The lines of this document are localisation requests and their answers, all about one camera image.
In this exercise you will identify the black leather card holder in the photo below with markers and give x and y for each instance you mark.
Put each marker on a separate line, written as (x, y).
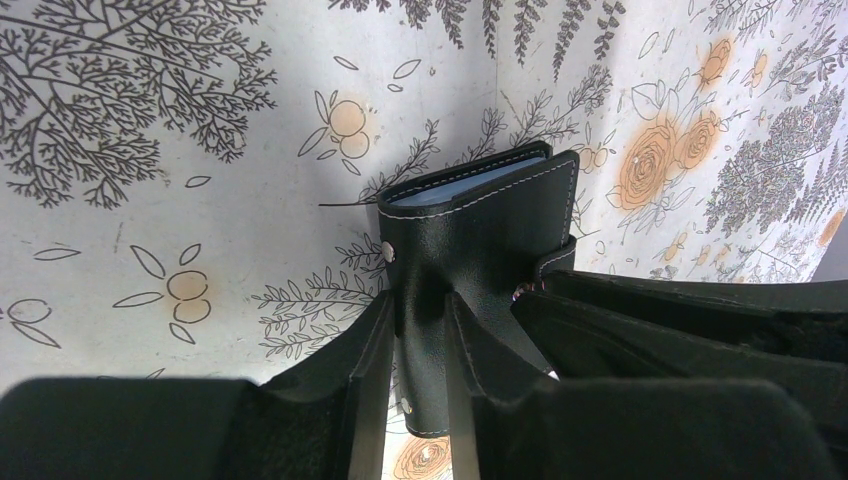
(479, 229)

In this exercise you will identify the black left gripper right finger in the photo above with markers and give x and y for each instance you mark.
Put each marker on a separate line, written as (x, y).
(624, 418)

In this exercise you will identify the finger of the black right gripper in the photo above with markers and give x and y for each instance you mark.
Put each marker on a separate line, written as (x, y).
(582, 341)
(804, 320)

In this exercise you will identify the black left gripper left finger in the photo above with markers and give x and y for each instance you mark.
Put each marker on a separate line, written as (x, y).
(324, 418)

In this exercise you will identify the floral patterned table mat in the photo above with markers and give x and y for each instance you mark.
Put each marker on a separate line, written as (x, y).
(189, 188)

